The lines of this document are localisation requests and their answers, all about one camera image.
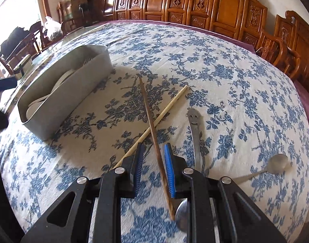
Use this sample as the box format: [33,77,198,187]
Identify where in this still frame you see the wooden armchair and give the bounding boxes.
[256,30,301,81]

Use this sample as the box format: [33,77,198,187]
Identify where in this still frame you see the cardboard boxes stack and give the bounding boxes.
[57,0,93,33]

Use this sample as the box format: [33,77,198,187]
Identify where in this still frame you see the blue floral tablecloth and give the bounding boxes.
[0,22,309,242]

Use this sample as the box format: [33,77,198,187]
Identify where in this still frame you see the grey metal utensil tray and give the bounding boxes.
[18,45,113,141]

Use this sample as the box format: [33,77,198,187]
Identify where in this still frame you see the steel fork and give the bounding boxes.
[83,58,93,65]

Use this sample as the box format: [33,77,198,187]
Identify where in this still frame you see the dark brown wooden chopstick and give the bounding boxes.
[139,77,175,221]

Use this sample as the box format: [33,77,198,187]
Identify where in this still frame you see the carved wooden bench back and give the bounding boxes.
[95,0,268,47]

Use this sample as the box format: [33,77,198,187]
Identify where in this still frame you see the small steel spoon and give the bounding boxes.
[233,154,289,184]

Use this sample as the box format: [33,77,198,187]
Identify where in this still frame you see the large white ladle spoon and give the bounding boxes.
[26,69,75,120]

